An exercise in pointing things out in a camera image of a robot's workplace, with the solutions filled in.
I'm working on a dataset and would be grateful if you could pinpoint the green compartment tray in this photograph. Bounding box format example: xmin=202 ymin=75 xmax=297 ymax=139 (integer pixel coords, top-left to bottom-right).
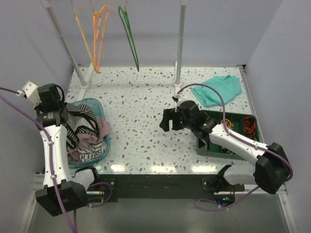
xmin=196 ymin=113 xmax=262 ymax=161

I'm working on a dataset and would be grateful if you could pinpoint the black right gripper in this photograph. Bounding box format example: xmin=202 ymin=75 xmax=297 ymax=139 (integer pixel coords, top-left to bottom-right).
xmin=159 ymin=108 xmax=194 ymax=132

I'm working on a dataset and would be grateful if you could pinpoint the teal folded cloth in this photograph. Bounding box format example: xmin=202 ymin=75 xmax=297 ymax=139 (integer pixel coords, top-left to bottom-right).
xmin=191 ymin=75 xmax=242 ymax=107

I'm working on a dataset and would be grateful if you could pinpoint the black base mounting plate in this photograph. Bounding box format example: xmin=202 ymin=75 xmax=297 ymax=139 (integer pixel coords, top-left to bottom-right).
xmin=86 ymin=174 xmax=245 ymax=203

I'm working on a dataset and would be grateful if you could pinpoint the mauve pink garment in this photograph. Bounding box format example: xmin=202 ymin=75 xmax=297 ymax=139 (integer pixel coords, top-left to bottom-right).
xmin=67 ymin=115 xmax=111 ymax=164

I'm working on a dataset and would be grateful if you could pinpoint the orange plastic hanger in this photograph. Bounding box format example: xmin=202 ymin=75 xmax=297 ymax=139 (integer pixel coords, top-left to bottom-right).
xmin=89 ymin=0 xmax=109 ymax=74

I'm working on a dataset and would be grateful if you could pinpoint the orange and navy rolled tie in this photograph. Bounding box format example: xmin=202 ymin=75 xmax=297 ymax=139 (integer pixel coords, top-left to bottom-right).
xmin=243 ymin=116 xmax=256 ymax=140

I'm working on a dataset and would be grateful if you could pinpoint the yellow plastic hanger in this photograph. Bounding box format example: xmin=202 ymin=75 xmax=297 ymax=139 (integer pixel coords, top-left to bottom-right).
xmin=70 ymin=0 xmax=94 ymax=64

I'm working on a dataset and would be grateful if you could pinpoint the black white striped tank top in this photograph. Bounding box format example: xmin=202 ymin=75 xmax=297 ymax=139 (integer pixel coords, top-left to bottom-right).
xmin=65 ymin=103 xmax=100 ymax=149

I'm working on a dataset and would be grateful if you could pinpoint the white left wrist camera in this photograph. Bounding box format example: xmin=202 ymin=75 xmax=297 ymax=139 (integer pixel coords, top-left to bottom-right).
xmin=17 ymin=81 xmax=40 ymax=106

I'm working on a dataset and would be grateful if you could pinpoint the translucent teal laundry basket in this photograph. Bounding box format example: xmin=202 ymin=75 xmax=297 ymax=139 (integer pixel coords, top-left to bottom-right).
xmin=66 ymin=98 xmax=111 ymax=169

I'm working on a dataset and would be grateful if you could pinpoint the green hanger with brass hook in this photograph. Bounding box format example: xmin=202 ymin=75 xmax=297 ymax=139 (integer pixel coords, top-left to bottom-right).
xmin=118 ymin=0 xmax=139 ymax=72

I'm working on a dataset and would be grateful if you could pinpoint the yellow patterned rolled tie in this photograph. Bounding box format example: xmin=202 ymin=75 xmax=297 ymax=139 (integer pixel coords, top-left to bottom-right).
xmin=221 ymin=118 xmax=234 ymax=130

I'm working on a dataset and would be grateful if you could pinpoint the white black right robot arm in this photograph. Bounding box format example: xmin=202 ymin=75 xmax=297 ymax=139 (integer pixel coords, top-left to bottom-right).
xmin=159 ymin=100 xmax=293 ymax=194

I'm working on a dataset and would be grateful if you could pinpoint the black cream floral rolled tie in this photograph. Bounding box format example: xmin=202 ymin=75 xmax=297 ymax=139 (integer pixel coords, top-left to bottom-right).
xmin=222 ymin=147 xmax=234 ymax=154

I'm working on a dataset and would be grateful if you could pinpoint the black white zigzag garment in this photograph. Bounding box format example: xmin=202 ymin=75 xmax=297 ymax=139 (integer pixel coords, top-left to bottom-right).
xmin=78 ymin=141 xmax=107 ymax=162

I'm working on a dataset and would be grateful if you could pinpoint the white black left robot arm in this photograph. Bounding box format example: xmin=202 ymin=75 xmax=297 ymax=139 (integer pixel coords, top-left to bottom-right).
xmin=35 ymin=83 xmax=101 ymax=216

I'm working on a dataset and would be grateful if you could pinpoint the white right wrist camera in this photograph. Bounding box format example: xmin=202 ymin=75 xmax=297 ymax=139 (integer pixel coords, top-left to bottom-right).
xmin=172 ymin=94 xmax=188 ymax=108

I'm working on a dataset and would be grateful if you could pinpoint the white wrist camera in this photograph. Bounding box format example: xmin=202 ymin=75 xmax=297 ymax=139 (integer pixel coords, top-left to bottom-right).
xmin=172 ymin=94 xmax=188 ymax=108
xmin=17 ymin=81 xmax=40 ymax=106

